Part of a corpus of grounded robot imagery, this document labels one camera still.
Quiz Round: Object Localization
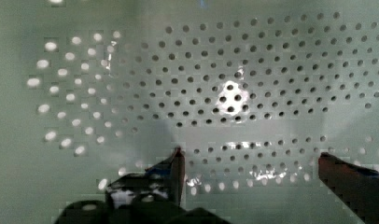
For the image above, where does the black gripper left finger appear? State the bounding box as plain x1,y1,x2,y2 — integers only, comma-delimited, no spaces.
105,147,185,209

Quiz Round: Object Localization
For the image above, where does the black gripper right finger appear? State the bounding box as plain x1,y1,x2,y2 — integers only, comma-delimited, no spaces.
318,152,379,224

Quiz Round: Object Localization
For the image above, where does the green perforated plastic strainer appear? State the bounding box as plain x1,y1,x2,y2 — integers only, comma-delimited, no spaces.
0,0,379,224

